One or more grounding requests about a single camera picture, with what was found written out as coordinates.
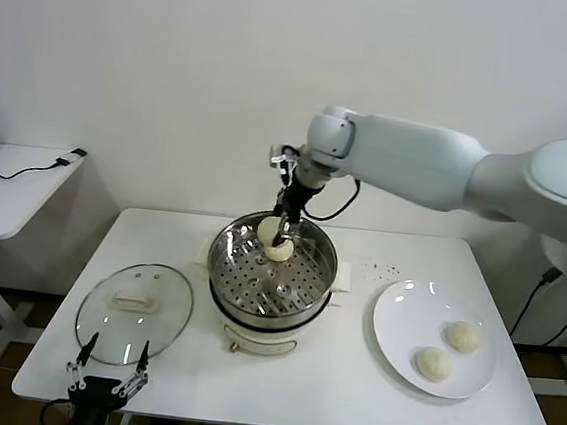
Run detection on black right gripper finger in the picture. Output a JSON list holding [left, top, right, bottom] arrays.
[[274, 214, 295, 250]]

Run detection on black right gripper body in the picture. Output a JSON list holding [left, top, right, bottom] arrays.
[[273, 170, 326, 226]]

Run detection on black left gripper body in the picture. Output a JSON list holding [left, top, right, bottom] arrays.
[[64, 374, 131, 425]]

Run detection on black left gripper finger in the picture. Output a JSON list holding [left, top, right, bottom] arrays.
[[112, 337, 154, 400], [63, 330, 100, 394]]

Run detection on white steamed baozi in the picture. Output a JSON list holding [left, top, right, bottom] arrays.
[[413, 344, 456, 384], [443, 319, 484, 356], [255, 214, 284, 246], [263, 238, 295, 266]]

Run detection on glass lid with white handle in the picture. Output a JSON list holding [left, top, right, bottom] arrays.
[[71, 255, 198, 373]]

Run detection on stainless steel steamer basket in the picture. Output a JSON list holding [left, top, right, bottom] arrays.
[[201, 206, 343, 329]]

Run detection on scattered dark crumbs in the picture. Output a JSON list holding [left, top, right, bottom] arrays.
[[359, 258, 403, 285]]

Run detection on white round plate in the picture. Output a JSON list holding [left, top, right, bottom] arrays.
[[365, 275, 504, 403]]

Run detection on white side table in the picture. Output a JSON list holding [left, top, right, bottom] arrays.
[[0, 143, 89, 378]]

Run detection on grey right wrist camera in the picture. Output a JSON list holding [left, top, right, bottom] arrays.
[[267, 143, 301, 180]]

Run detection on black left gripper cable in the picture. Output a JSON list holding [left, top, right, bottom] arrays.
[[39, 397, 73, 425]]

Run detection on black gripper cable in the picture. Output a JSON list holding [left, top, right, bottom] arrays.
[[39, 397, 73, 425], [300, 171, 363, 226]]

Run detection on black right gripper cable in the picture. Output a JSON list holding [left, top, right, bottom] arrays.
[[300, 171, 363, 226]]

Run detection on black cable with adapter plug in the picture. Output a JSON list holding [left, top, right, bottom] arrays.
[[0, 141, 90, 189]]

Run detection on black power cable with brick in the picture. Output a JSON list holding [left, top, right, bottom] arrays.
[[507, 264, 567, 351]]

